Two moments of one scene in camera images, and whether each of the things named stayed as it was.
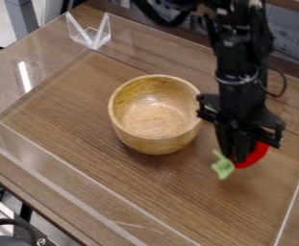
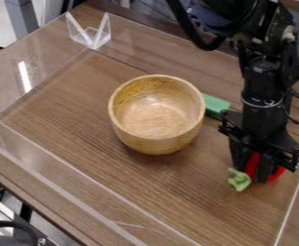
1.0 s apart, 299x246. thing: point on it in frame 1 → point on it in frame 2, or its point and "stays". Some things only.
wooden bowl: (153, 113) stays
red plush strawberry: (223, 166) → (250, 166)
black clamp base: (24, 234) stays
